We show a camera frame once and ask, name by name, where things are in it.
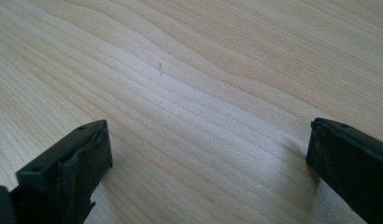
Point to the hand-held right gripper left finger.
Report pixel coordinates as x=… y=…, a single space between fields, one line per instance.
x=65 y=174

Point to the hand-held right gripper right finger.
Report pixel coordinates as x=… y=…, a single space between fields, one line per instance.
x=351 y=168

